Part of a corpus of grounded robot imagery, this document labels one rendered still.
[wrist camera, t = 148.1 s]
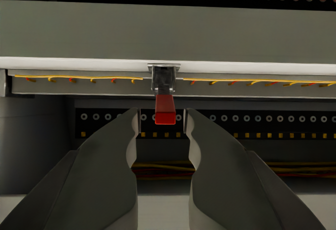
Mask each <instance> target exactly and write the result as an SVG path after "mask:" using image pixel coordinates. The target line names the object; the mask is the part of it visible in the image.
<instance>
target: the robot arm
mask: <svg viewBox="0 0 336 230"><path fill-rule="evenodd" d="M139 133H141V109H140V108H137V107H133V108H131V109H129V110H127V111H126V112H124V113H123V114H121V115H120V116H119V117H117V118H116V119H114V120H113V121H111V122H109V123H108V124H106V125H105V126H103V127H102V128H100V129H99V130H98V131H96V132H95V133H94V134H92V135H91V136H90V137H89V138H88V139H87V140H86V141H85V142H84V143H83V144H82V145H81V146H80V147H79V148H78V149H77V150H70V151H69V152H68V153H67V154H66V155H65V156H64V157H63V158H62V159H61V160H60V161H59V162H58V163H57V164H56V165H55V167H54V168H53V169H52V170H51V171H50V172H49V173H48V174H47V175H46V176H45V177H44V178H43V179H42V180H41V181H40V182H39V183H38V184H37V185H36V186H35V187H34V188H33V189H32V190H31V191H30V192H29V193H28V194H27V195H26V196H25V197H24V198H23V199H22V200H21V201H20V202H19V204H18V205H17V206H16V207H15V208H14V209H13V210H12V211H11V212H10V213H9V214H8V216H7V217H6V218H5V219H4V220H3V221H2V223H1V224H0V230H137V229H138V194H137V178H136V175H135V174H134V173H133V172H132V170H131V166H132V164H133V163H134V162H135V160H136V158H137V151H136V137H137V136H138V134H139ZM183 133H186V135H187V137H188V138H189V139H190V146H189V155H188V158H189V160H190V161H191V163H192V164H193V166H194V167H195V170H196V171H195V172H194V174H193V175H192V179H191V187H190V194H189V202H188V213H189V228H190V230H326V228H325V227H324V226H323V225H322V223H321V222H320V221H319V220H318V218H317V217H316V216H315V215H314V214H313V212H312V211H311V210H310V209H309V208H308V207H307V206H306V205H305V204H304V202H303V201H302V200H301V199H300V198H299V197H298V196H297V195H296V194H295V193H294V192H293V191H292V190H291V189H290V188H289V187H288V186H287V185H286V184H285V183H284V182H283V181H282V180H281V179H280V178H279V177H278V176H277V175H276V174H275V173H274V171H273V170H272V169H271V168H270V167H269V166H268V165H267V164H266V163H265V162H264V161H263V160H262V159H261V158H260V157H259V156H258V155H257V154H256V153H255V152H254V151H247V150H246V149H245V148H244V147H243V146H242V145H241V144H240V143H239V142H238V141H237V140H236V139H235V138H234V137H233V136H232V135H231V134H229V133H228V132H227V131H226V130H224V129H223V128H222V127H220V126H219V125H217V124H216V123H214V122H213V121H211V120H210V119H208V118H207V117H205V116H204V115H203V114H201V113H200V112H198V111H197V110H195V109H192V108H186V109H184V111H183Z"/></svg>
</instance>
